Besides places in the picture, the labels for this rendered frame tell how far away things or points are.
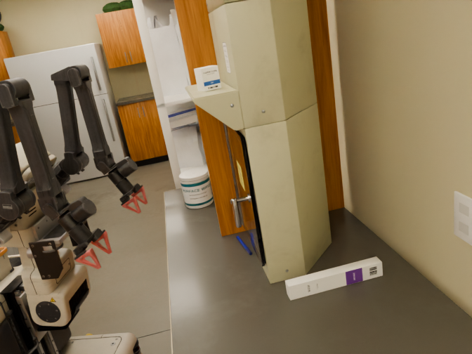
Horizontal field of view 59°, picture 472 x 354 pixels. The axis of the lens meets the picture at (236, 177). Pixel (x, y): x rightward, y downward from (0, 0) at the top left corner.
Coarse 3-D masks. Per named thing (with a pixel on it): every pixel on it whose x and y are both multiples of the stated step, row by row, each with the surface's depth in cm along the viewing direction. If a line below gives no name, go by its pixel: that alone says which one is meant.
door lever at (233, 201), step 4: (248, 196) 117; (232, 200) 117; (236, 200) 117; (240, 200) 117; (244, 200) 117; (248, 200) 117; (232, 204) 117; (236, 204) 117; (232, 208) 118; (236, 208) 117; (236, 212) 118; (236, 216) 118; (236, 220) 118; (240, 220) 119; (236, 224) 119; (240, 224) 119
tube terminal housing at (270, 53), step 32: (256, 0) 97; (288, 0) 105; (224, 32) 105; (256, 32) 100; (288, 32) 106; (224, 64) 116; (256, 64) 102; (288, 64) 107; (256, 96) 104; (288, 96) 108; (256, 128) 107; (288, 128) 109; (256, 160) 109; (288, 160) 111; (320, 160) 127; (256, 192) 112; (288, 192) 114; (320, 192) 128; (288, 224) 117; (320, 224) 129; (288, 256) 120
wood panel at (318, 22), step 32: (192, 0) 129; (320, 0) 136; (192, 32) 132; (320, 32) 139; (192, 64) 135; (320, 64) 142; (320, 96) 146; (320, 128) 149; (224, 160) 147; (224, 192) 150; (224, 224) 154
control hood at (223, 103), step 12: (192, 96) 106; (204, 96) 102; (216, 96) 102; (228, 96) 103; (204, 108) 103; (216, 108) 103; (228, 108) 104; (240, 108) 105; (228, 120) 105; (240, 120) 105
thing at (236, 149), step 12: (228, 132) 131; (240, 144) 110; (240, 156) 116; (240, 192) 135; (252, 192) 113; (240, 204) 142; (252, 204) 114; (252, 216) 118; (252, 228) 124; (252, 240) 131; (264, 264) 120
